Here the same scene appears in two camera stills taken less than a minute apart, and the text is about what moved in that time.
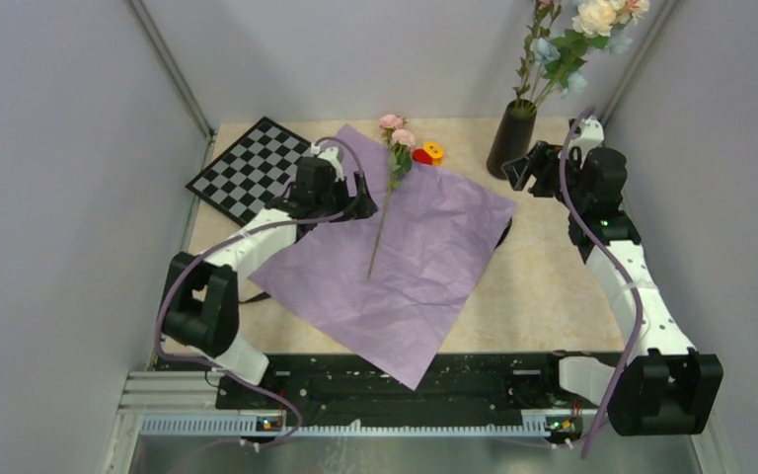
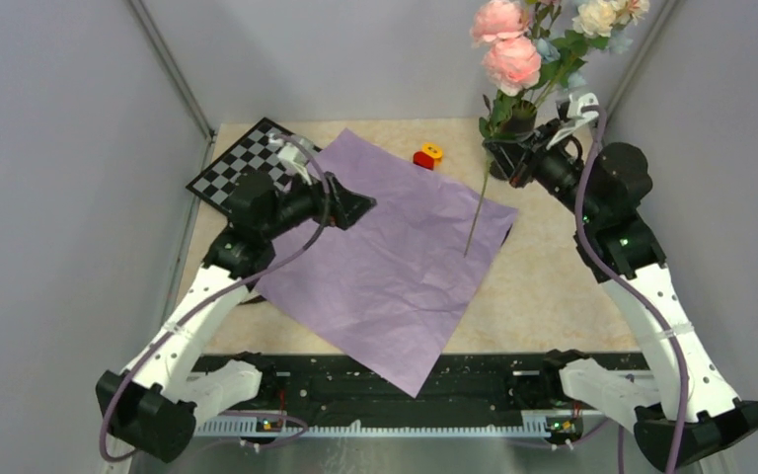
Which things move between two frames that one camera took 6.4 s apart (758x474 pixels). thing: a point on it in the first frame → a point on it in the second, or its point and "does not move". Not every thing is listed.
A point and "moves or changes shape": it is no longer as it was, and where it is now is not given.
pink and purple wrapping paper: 394,285 does not move
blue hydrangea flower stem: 544,51 does not move
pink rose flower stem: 402,144 → 511,65
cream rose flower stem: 592,23 does not move
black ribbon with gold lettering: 504,232 moves or changes shape
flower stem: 547,12 does not move
